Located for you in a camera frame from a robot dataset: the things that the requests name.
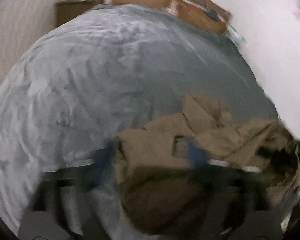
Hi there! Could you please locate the grey bed blanket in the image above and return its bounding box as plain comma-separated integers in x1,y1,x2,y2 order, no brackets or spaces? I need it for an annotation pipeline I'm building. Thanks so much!
0,4,281,238

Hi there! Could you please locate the brown puffer jacket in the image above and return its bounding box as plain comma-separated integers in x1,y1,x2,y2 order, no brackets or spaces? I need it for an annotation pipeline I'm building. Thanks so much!
115,94,300,236

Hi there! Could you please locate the black device on headboard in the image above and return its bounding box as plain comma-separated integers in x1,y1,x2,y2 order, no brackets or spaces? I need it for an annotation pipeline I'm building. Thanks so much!
207,9,222,21

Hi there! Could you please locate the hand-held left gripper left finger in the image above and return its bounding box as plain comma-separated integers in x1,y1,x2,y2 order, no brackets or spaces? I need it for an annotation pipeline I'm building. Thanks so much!
30,144,117,235

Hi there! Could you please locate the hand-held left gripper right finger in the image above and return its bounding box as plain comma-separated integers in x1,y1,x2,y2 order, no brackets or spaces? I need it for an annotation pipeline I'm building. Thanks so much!
174,135,268,231

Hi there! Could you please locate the wooden nightstand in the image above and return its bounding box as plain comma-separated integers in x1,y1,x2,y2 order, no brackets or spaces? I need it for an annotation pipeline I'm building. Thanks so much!
55,0,104,28

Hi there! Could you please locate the plaid pillow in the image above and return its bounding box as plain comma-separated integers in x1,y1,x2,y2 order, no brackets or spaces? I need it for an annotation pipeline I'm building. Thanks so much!
226,26,247,46

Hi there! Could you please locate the wooden bed headboard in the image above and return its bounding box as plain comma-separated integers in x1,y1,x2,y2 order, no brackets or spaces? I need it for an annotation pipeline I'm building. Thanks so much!
111,0,232,34

